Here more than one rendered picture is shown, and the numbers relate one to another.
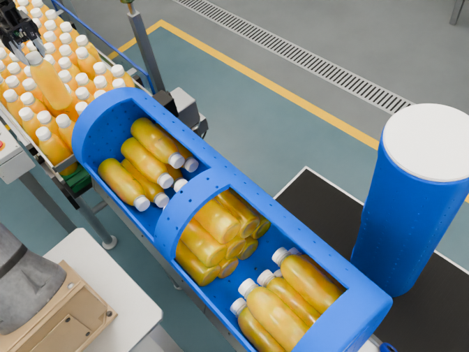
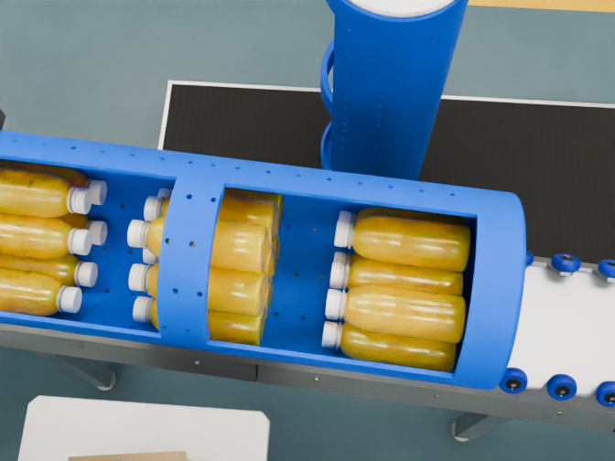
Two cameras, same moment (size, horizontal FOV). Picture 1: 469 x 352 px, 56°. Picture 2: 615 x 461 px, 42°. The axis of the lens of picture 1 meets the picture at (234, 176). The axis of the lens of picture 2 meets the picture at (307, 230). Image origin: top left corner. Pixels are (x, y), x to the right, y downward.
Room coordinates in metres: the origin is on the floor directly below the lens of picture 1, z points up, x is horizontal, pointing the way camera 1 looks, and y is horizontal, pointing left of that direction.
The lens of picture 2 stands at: (0.19, 0.25, 2.21)
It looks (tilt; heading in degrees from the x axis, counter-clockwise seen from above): 70 degrees down; 314
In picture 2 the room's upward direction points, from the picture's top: 3 degrees counter-clockwise
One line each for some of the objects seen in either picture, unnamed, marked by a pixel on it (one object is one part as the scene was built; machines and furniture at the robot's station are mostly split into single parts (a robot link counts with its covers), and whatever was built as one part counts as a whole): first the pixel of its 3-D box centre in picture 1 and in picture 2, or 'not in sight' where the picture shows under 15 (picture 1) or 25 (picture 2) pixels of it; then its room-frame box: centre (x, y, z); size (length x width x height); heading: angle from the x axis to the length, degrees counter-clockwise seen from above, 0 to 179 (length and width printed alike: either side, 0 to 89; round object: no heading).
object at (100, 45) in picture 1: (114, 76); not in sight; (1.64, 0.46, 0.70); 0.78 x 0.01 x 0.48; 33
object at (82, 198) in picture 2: (177, 160); (82, 200); (0.75, 0.14, 1.10); 0.04 x 0.02 x 0.04; 123
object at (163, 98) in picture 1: (162, 110); not in sight; (1.11, 0.20, 0.95); 0.10 x 0.07 x 0.10; 123
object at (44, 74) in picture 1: (49, 82); not in sight; (1.08, 0.49, 1.18); 0.07 x 0.07 x 0.18
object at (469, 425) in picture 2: not in sight; (484, 416); (0.04, -0.16, 0.31); 0.06 x 0.06 x 0.63; 33
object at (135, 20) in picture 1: (168, 114); not in sight; (1.48, 0.25, 0.55); 0.04 x 0.04 x 1.10; 33
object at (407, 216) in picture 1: (403, 218); (382, 79); (0.70, -0.57, 0.59); 0.28 x 0.28 x 0.88
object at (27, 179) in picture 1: (73, 230); not in sight; (0.98, 0.70, 0.50); 0.04 x 0.04 x 1.00; 33
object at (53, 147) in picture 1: (56, 151); not in sight; (0.97, 0.55, 0.99); 0.07 x 0.07 x 0.18
